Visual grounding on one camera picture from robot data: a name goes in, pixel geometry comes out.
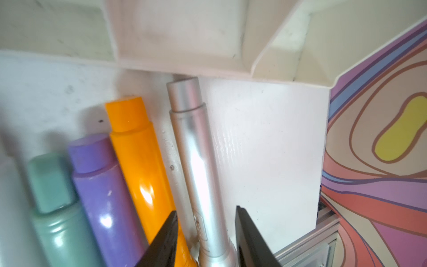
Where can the silver microphone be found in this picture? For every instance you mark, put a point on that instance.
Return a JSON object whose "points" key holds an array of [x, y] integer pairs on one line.
{"points": [[191, 127]]}

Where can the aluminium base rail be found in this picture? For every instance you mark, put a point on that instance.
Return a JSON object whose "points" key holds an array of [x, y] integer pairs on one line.
{"points": [[316, 248]]}

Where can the translucent white plastic tube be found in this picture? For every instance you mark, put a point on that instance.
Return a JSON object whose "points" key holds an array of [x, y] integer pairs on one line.
{"points": [[19, 244]]}

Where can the orange microphone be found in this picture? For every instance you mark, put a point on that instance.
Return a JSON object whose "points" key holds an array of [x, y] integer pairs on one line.
{"points": [[137, 149]]}

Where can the purple microphone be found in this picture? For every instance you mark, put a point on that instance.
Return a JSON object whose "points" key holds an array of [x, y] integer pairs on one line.
{"points": [[102, 189]]}

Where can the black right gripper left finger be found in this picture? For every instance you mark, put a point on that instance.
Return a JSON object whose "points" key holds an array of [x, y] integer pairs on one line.
{"points": [[162, 251]]}

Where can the white desk file organizer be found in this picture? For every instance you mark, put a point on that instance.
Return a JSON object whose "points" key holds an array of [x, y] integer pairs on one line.
{"points": [[311, 42]]}

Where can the teal microphone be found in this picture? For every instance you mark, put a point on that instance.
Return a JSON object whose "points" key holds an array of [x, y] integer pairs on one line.
{"points": [[58, 217]]}

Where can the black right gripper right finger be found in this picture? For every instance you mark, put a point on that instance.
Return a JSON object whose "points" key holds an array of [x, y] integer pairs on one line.
{"points": [[251, 248]]}

